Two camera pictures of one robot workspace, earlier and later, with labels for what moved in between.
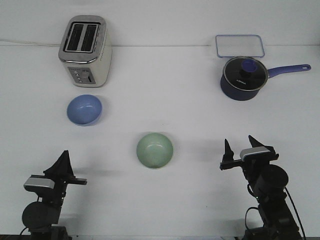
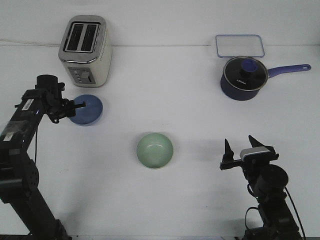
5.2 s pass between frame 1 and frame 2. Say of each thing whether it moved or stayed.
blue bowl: stayed
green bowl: stayed
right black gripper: stayed
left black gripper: moved
